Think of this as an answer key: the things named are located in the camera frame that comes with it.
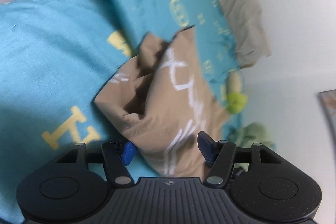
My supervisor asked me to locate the tan t-shirt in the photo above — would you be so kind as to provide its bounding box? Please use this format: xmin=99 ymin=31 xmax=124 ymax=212
xmin=94 ymin=27 xmax=230 ymax=178

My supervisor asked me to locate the green fleece blanket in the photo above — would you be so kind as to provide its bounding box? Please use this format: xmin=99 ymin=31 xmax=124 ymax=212
xmin=228 ymin=122 xmax=275 ymax=149

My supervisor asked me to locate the green cream plush toy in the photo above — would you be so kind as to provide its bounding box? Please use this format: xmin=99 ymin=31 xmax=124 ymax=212
xmin=226 ymin=70 xmax=248 ymax=115

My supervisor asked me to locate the teal patterned bed sheet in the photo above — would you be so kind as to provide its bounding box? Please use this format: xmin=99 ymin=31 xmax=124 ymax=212
xmin=1 ymin=0 xmax=242 ymax=223

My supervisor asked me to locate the grey pillow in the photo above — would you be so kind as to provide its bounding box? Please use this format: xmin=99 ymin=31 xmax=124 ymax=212
xmin=219 ymin=0 xmax=272 ymax=68

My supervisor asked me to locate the framed wall picture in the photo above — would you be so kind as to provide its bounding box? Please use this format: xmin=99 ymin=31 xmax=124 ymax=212
xmin=318 ymin=89 xmax=336 ymax=134

